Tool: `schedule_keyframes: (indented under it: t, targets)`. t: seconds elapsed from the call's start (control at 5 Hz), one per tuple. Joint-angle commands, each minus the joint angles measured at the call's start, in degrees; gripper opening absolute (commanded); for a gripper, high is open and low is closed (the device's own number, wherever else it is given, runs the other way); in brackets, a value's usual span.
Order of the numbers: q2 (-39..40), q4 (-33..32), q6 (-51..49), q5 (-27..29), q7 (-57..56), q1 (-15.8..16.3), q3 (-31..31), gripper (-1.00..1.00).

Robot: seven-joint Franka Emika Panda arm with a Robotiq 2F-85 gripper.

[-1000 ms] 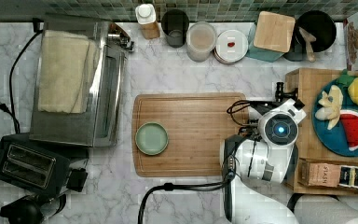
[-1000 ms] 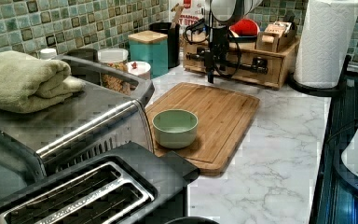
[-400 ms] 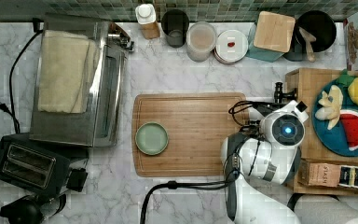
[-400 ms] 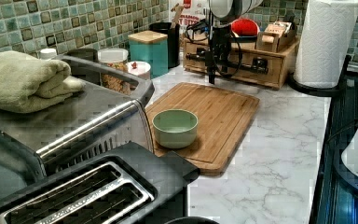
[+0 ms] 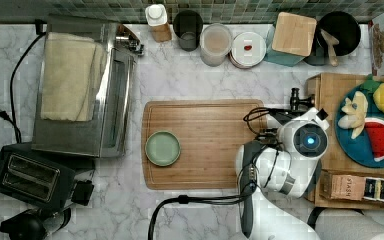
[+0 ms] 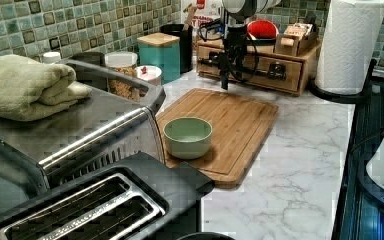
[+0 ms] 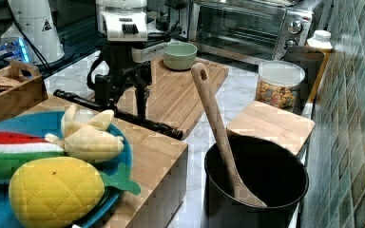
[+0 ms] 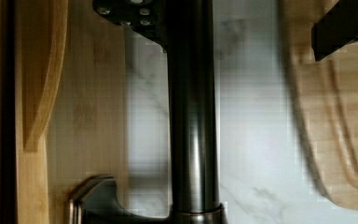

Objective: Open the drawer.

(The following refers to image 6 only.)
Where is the paper towel roll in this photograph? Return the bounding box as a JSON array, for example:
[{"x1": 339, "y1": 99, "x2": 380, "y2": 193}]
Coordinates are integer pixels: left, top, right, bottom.
[{"x1": 315, "y1": 0, "x2": 384, "y2": 95}]

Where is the bamboo cutting board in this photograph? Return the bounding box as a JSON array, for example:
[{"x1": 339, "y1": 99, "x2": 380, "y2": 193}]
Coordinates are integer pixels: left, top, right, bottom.
[{"x1": 157, "y1": 88, "x2": 278, "y2": 189}]

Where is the wooden drawer box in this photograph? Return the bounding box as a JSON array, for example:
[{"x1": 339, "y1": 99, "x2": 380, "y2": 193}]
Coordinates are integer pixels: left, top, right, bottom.
[{"x1": 198, "y1": 40, "x2": 321, "y2": 81}]

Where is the small white lidded jar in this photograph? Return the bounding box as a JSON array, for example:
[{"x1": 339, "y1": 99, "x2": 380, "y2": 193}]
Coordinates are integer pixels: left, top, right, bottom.
[{"x1": 136, "y1": 65, "x2": 162, "y2": 85}]

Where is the teal canister with wooden lid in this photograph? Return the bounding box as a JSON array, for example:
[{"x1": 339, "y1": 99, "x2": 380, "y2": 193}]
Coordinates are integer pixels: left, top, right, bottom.
[{"x1": 137, "y1": 33, "x2": 181, "y2": 84}]

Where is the wooden spoon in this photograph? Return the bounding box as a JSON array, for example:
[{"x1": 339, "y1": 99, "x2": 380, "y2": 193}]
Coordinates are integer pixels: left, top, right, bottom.
[{"x1": 183, "y1": 3, "x2": 197, "y2": 31}]

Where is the wooden drawer front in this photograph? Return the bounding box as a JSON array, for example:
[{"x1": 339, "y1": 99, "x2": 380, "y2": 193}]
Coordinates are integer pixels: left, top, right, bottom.
[{"x1": 196, "y1": 45, "x2": 308, "y2": 95}]

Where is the white lidded bottle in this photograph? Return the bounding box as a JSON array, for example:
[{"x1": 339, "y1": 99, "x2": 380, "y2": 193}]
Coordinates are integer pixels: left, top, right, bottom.
[{"x1": 42, "y1": 52, "x2": 61, "y2": 64}]

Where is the red bowl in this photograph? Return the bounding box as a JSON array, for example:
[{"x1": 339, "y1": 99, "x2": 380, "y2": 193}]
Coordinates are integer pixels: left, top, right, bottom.
[{"x1": 247, "y1": 20, "x2": 278, "y2": 39}]

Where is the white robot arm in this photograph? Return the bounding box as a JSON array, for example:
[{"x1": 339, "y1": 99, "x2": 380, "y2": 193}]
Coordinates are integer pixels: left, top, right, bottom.
[{"x1": 218, "y1": 0, "x2": 281, "y2": 90}]

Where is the folded green towel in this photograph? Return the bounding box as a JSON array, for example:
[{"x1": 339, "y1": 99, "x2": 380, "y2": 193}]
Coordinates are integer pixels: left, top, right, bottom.
[{"x1": 0, "y1": 54, "x2": 92, "y2": 122}]

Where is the black slot toaster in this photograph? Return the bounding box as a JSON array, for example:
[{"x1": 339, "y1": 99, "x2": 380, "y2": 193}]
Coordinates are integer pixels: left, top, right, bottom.
[{"x1": 0, "y1": 153, "x2": 214, "y2": 240}]

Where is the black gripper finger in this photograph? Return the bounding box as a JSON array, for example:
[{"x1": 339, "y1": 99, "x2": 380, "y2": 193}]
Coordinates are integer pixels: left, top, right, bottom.
[{"x1": 220, "y1": 74, "x2": 228, "y2": 90}]

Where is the black utensil pot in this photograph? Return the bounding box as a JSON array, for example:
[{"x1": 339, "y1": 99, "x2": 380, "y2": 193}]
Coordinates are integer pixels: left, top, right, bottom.
[{"x1": 160, "y1": 24, "x2": 193, "y2": 73}]

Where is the stainless toaster oven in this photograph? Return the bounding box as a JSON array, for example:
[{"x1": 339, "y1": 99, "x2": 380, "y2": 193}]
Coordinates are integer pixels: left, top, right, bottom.
[{"x1": 0, "y1": 59, "x2": 165, "y2": 208}]

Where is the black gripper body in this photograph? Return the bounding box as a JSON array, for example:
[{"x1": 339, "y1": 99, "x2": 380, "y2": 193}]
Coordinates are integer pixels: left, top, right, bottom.
[{"x1": 219, "y1": 24, "x2": 247, "y2": 76}]

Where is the black paper towel holder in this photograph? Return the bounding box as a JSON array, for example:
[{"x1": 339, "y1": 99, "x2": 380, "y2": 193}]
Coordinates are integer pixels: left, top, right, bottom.
[{"x1": 307, "y1": 59, "x2": 377, "y2": 104}]

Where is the green ceramic bowl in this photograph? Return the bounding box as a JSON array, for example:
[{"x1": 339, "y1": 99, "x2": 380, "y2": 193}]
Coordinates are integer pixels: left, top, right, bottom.
[{"x1": 163, "y1": 117, "x2": 213, "y2": 160}]

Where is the clear cereal jar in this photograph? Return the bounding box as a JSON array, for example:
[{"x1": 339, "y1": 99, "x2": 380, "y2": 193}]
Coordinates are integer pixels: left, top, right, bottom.
[{"x1": 105, "y1": 51, "x2": 140, "y2": 102}]

